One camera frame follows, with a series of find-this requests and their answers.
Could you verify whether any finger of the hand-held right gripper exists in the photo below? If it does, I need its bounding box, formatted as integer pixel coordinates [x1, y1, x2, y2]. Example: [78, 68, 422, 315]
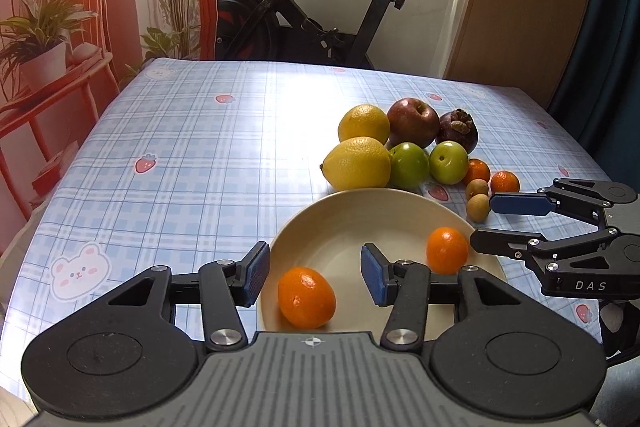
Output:
[489, 178, 615, 222]
[470, 227, 622, 275]

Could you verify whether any cream round plate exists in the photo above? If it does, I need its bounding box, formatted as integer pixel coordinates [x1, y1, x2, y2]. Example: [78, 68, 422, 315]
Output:
[256, 188, 508, 339]

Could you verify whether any red apple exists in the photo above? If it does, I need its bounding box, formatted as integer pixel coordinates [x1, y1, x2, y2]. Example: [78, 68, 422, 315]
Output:
[386, 98, 441, 150]

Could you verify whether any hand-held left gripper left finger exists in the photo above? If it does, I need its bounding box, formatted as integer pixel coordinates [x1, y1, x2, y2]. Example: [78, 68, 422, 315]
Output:
[102, 241, 272, 353]

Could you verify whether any red chair plant wall poster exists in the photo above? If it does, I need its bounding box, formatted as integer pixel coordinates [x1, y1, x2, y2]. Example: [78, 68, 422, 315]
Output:
[0, 0, 221, 253]

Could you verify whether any dark purple mangosteen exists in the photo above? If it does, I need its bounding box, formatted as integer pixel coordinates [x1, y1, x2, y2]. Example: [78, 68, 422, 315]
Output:
[435, 108, 478, 156]

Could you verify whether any dark blue curtain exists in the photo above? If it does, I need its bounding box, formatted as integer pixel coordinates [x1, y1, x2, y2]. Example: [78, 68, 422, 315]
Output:
[547, 0, 640, 190]

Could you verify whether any orange mandarin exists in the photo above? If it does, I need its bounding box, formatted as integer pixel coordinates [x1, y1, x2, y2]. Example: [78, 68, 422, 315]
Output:
[490, 170, 521, 194]
[277, 267, 337, 329]
[426, 227, 470, 275]
[462, 159, 492, 186]

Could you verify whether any yellow lemon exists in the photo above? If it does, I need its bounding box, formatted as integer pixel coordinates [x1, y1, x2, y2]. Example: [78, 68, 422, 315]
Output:
[338, 104, 391, 144]
[320, 136, 392, 190]

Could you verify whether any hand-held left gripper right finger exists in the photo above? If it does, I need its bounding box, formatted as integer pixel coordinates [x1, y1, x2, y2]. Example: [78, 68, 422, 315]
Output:
[361, 243, 516, 353]

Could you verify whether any blue checked tablecloth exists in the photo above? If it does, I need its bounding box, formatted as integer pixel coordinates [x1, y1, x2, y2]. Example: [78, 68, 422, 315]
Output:
[0, 57, 608, 408]

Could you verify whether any brown wooden door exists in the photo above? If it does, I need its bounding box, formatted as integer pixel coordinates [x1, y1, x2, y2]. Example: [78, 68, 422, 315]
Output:
[445, 0, 601, 108]

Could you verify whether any green plum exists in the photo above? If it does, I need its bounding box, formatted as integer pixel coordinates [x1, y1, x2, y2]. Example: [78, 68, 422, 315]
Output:
[429, 140, 469, 186]
[389, 142, 431, 189]

